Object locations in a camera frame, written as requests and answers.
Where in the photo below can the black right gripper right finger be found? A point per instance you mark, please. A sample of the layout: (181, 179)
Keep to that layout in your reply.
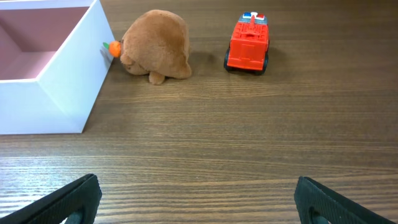
(317, 204)

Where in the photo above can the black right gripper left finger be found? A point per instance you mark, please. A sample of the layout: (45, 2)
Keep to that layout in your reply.
(76, 202)

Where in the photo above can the brown plush toy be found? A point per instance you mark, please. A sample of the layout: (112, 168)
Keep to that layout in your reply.
(157, 43)

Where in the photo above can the white box pink interior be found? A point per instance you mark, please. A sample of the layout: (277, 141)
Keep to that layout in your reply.
(53, 64)

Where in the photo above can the red toy fire truck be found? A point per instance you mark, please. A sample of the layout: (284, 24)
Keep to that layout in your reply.
(249, 45)

